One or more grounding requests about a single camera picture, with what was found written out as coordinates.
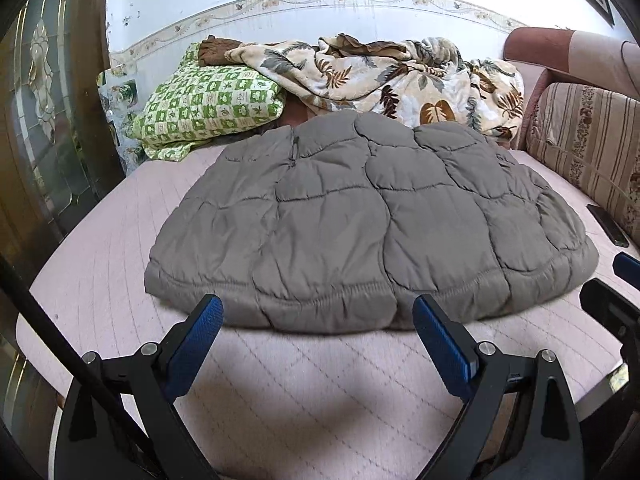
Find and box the grey-brown quilted hooded jacket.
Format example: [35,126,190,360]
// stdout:
[144,112,599,335]

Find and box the black phone on bed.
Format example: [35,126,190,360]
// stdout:
[587,204,629,248]

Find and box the pink quilted mattress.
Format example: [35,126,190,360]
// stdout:
[14,129,640,480]

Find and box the striped floral sofa cushion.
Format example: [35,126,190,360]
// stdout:
[525,82,640,243]

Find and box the dark red headboard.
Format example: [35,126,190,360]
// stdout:
[502,27,639,150]

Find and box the wooden stained-glass door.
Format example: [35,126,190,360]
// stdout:
[1,0,124,278]

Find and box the green checkered pillow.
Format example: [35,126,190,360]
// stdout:
[132,44,285,162]

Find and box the dark red bolster pillow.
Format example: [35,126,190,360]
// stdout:
[276,93,317,127]

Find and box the beige leaf-print blanket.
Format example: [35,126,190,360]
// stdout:
[198,32,525,144]

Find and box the floral fabric by door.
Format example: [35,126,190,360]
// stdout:
[96,62,145,177]

